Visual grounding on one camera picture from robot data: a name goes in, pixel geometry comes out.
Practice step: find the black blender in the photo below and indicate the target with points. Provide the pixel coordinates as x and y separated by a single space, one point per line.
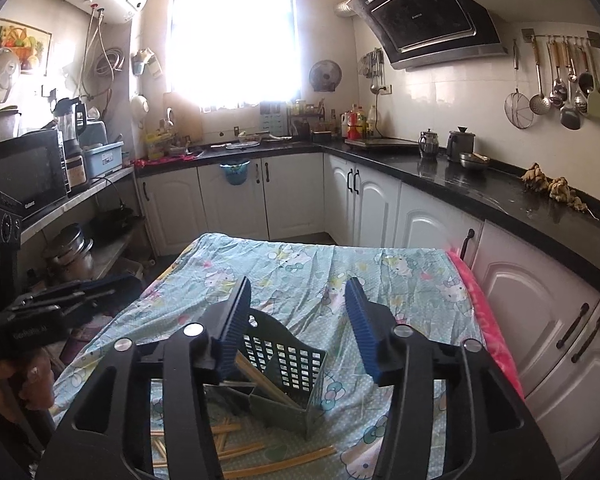
70 125

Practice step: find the fruit wall picture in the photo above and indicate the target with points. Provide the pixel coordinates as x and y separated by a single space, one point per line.
30 40

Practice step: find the black induction cooktop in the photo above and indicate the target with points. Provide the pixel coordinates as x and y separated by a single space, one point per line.
380 142

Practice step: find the black range hood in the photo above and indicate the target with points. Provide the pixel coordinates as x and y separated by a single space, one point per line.
420 15

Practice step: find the black ladle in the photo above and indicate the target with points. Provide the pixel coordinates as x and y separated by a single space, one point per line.
586 82

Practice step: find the teal knife block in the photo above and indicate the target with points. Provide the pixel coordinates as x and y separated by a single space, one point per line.
272 122

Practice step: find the metal utensil hanging rail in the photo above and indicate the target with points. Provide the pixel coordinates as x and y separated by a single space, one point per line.
560 36

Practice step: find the printed cartoon blanket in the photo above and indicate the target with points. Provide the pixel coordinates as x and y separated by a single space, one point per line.
300 270

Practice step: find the black microwave oven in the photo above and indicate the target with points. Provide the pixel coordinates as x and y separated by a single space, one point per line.
25 175

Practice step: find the white lower kitchen cabinets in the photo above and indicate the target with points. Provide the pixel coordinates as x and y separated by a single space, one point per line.
520 285

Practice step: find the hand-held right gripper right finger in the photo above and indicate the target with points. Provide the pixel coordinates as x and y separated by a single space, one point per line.
360 327

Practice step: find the small grey wall fan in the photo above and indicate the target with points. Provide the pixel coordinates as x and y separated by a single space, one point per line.
325 75

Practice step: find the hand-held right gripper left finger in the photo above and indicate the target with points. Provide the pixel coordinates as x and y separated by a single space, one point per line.
236 322

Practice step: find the yellow-brown dish rag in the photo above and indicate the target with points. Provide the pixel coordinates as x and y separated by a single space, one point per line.
560 187

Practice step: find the person's left hand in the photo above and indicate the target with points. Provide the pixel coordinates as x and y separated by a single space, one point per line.
35 385

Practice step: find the wooden cutting board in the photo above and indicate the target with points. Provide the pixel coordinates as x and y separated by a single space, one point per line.
185 115

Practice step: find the stacked metal pots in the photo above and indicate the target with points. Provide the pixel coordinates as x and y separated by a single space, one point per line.
67 252

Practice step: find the glass pot lid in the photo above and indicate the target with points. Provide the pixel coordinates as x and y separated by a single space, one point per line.
2 75

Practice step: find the silver exhaust duct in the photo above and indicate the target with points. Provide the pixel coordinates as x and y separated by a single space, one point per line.
344 10

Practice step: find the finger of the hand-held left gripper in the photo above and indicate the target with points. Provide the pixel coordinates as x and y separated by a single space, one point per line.
120 287
55 301

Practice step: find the pile of wooden chopsticks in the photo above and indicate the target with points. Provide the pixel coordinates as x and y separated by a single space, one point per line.
280 462

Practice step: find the blue hanging waste bin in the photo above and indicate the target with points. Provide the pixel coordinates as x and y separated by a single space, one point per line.
235 174

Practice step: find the blue plastic dish box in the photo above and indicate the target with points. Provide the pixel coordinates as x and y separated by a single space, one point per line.
102 160

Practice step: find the red-label oil bottle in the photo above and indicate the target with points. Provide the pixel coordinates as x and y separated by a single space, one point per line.
356 127

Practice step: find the slotted metal ladle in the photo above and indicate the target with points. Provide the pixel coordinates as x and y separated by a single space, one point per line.
540 105

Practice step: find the black spice rack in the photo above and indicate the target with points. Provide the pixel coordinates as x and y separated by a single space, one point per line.
305 125

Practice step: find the metal kettle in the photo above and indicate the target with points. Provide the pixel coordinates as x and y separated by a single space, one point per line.
459 145

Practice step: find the grey-green plastic utensil basket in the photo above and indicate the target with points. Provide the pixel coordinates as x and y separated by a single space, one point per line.
280 360

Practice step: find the small steel teapot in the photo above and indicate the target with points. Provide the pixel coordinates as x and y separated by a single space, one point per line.
429 145

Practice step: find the metal bowl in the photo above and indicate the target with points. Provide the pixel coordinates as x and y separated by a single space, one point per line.
472 161

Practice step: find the black countertop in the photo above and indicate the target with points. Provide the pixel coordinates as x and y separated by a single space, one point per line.
430 172

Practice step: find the stone shelf unit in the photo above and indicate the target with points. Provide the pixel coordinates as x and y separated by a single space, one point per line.
100 180

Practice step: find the wall rack with utensils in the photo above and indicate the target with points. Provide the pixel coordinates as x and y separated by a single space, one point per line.
375 62

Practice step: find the pink blanket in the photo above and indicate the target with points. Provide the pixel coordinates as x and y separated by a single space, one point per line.
485 320

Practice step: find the kitchen window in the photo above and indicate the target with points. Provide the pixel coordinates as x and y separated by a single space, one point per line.
230 35

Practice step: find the pale wooden chopstick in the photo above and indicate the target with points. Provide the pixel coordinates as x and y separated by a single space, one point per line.
260 377

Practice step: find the grey rice cooker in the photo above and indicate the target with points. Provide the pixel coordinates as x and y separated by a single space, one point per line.
0 127

